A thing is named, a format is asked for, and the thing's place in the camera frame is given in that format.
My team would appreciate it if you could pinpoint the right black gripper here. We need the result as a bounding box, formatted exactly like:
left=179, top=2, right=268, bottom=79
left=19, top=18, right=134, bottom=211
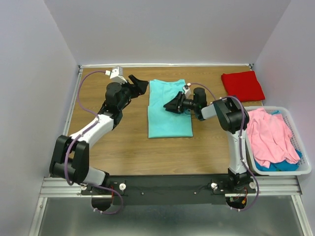
left=163, top=91, right=197, bottom=115

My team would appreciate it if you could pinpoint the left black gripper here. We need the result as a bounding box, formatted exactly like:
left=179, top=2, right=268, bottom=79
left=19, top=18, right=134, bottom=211
left=115, top=75, right=149, bottom=111

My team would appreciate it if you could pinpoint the teal t shirt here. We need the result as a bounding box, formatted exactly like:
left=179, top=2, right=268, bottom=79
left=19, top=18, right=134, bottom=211
left=148, top=79, right=193, bottom=138

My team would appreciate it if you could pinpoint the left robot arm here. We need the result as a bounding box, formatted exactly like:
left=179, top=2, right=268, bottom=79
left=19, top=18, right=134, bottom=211
left=49, top=75, right=149, bottom=194

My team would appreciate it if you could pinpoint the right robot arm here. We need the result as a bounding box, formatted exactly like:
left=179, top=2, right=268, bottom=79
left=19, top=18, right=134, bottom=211
left=163, top=85, right=251, bottom=193

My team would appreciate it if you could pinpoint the folded red t shirt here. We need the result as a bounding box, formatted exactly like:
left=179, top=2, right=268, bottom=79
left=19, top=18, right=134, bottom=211
left=221, top=71, right=265, bottom=102

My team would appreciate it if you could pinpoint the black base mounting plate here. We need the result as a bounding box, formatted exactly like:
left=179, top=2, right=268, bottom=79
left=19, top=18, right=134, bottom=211
left=81, top=174, right=258, bottom=213

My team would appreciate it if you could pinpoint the pink t shirt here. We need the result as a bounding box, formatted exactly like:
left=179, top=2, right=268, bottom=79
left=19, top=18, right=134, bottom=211
left=246, top=107, right=301, bottom=169

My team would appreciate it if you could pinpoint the blue t shirt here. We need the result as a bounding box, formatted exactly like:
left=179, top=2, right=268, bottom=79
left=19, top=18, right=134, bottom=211
left=254, top=109, right=303, bottom=172

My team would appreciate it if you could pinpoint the white plastic laundry basket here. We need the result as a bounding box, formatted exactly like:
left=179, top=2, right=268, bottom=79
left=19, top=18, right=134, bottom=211
left=246, top=106, right=312, bottom=176

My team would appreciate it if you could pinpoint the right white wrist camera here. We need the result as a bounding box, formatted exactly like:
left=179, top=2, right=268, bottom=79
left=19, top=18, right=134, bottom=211
left=182, top=83, right=191, bottom=98

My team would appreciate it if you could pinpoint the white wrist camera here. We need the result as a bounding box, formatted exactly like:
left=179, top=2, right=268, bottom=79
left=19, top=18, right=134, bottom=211
left=182, top=83, right=191, bottom=98
left=105, top=66, right=127, bottom=84

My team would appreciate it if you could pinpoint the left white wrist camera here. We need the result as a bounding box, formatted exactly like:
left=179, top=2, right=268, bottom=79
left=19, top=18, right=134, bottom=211
left=105, top=66, right=127, bottom=84

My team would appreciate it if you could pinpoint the aluminium frame rail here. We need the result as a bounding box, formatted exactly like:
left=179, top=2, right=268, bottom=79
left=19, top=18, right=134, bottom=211
left=29, top=176, right=313, bottom=236

